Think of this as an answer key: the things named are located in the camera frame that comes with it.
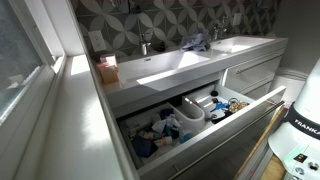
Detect chrome faucet near window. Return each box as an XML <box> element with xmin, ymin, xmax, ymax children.
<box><xmin>140</xmin><ymin>33</ymin><xmax>151</xmax><ymax>56</ymax></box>

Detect small black counter object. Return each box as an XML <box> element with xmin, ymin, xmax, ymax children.
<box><xmin>154</xmin><ymin>42</ymin><xmax>166</xmax><ymax>52</ymax></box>

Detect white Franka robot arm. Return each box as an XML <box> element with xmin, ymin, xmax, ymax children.
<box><xmin>268</xmin><ymin>59</ymin><xmax>320</xmax><ymax>180</ymax></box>

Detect blue grey crumpled towel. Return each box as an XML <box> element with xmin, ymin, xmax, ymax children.
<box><xmin>180</xmin><ymin>28</ymin><xmax>209</xmax><ymax>52</ymax></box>

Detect white open vanity drawer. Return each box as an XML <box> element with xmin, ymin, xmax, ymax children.
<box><xmin>118</xmin><ymin>84</ymin><xmax>285</xmax><ymax>180</ymax></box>

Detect white sink far side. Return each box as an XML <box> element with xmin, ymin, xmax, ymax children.
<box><xmin>209</xmin><ymin>35</ymin><xmax>276</xmax><ymax>54</ymax></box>

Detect chrome faucet far sink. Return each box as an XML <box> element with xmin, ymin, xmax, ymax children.
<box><xmin>213</xmin><ymin>16</ymin><xmax>229</xmax><ymax>41</ymax></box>

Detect white window frame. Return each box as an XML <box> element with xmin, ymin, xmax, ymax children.
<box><xmin>0</xmin><ymin>0</ymin><xmax>68</xmax><ymax>180</ymax></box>

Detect white closed vanity drawer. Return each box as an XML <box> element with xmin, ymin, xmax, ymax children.
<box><xmin>222</xmin><ymin>50</ymin><xmax>284</xmax><ymax>99</ymax></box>

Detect toiletries pile in drawer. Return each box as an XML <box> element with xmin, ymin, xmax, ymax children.
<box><xmin>131</xmin><ymin>108</ymin><xmax>192</xmax><ymax>158</ymax></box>

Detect white wall outlet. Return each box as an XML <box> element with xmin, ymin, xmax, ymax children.
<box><xmin>88</xmin><ymin>30</ymin><xmax>106</xmax><ymax>52</ymax></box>

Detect white U-shaped drawer divider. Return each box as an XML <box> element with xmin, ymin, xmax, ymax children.
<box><xmin>182</xmin><ymin>97</ymin><xmax>205</xmax><ymax>131</ymax></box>

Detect blue handled scissors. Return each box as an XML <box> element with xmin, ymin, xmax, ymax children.
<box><xmin>210</xmin><ymin>101</ymin><xmax>229</xmax><ymax>112</ymax></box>

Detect gold patterned scrunchie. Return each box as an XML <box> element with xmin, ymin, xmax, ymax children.
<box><xmin>229</xmin><ymin>101</ymin><xmax>248</xmax><ymax>113</ymax></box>

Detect white sink near window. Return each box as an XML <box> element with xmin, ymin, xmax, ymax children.
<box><xmin>118</xmin><ymin>51</ymin><xmax>208</xmax><ymax>84</ymax></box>

